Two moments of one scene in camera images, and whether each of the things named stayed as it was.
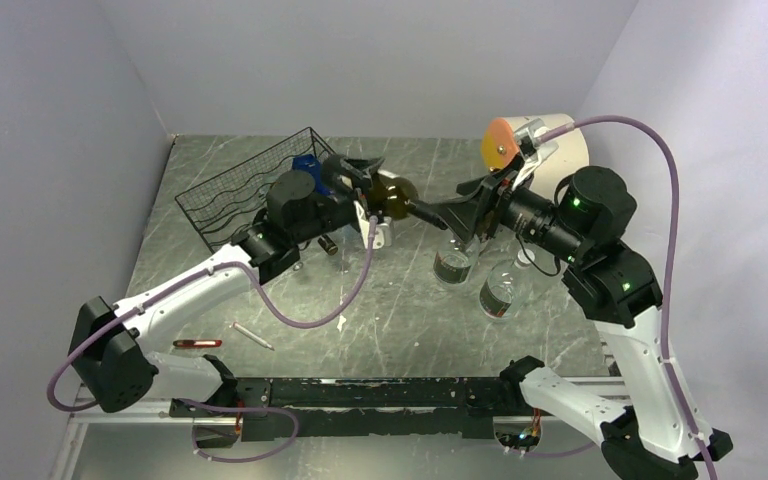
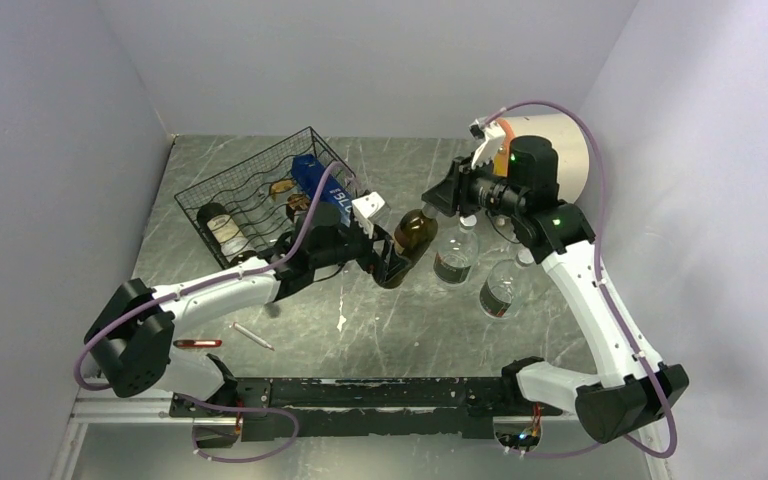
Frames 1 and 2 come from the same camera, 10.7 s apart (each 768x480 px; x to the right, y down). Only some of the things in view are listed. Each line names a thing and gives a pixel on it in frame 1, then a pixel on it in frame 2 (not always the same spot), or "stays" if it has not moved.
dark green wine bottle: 395,197 -> 220,223
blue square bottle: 308,162 stays
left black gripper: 361,173 -> 390,263
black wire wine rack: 223,206 stays
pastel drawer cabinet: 500,148 stays
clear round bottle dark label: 507,285 stays
